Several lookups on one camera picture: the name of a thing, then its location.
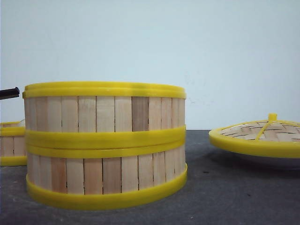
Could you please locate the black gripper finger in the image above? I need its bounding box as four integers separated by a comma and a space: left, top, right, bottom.
0, 87, 20, 99

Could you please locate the bamboo steamer basket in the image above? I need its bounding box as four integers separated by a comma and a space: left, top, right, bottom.
0, 120, 27, 166
26, 143, 188, 210

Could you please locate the woven bamboo steamer lid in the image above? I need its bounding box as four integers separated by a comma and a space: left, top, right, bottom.
209, 113, 300, 159

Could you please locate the white plate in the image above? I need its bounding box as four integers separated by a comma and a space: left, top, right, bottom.
234, 153, 300, 170

